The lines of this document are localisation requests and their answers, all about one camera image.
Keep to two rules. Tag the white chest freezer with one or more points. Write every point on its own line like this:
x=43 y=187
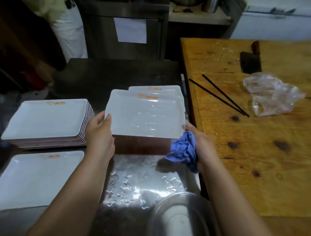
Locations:
x=267 y=26

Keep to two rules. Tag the stack of white plates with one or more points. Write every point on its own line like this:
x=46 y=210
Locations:
x=48 y=119
x=171 y=90

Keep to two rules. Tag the stainless steel cabinet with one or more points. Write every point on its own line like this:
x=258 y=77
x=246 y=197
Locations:
x=102 y=36

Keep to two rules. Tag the black smartphone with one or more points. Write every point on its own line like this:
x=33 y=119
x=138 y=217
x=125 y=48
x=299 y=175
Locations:
x=70 y=3

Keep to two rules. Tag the person's left forearm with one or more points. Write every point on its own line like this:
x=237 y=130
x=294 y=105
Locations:
x=70 y=201

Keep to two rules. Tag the blue cloth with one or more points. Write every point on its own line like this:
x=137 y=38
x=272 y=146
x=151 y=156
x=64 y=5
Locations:
x=183 y=150

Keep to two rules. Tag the steel work table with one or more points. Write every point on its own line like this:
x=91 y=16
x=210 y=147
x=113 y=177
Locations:
x=109 y=77

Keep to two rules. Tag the red fire extinguisher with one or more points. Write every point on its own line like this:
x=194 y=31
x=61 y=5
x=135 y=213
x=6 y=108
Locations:
x=34 y=81

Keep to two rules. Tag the steel jug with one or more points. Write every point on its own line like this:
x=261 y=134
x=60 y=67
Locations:
x=211 y=6

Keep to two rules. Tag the black chopstick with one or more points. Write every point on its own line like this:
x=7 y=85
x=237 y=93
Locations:
x=217 y=97
x=226 y=95

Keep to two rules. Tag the person's right forearm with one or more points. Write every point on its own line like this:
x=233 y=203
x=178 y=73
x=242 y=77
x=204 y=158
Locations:
x=230 y=206

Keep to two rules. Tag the white paper sheet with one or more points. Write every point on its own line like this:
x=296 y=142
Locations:
x=130 y=30

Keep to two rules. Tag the person's left hand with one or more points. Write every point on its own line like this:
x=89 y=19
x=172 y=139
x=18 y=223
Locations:
x=99 y=138

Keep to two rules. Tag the clear glass bowl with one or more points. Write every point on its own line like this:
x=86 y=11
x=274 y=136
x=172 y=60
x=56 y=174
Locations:
x=182 y=216

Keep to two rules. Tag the crumpled clear plastic bag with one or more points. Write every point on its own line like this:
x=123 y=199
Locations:
x=272 y=94

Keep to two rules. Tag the beige side counter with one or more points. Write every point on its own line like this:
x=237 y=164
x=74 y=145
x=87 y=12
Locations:
x=199 y=18

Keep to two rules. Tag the wooden table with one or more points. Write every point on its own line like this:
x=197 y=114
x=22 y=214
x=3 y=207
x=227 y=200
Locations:
x=267 y=158

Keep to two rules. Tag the person's right hand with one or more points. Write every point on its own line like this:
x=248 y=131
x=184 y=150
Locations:
x=206 y=150

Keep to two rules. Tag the white rectangular plate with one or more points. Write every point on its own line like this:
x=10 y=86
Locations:
x=36 y=180
x=145 y=119

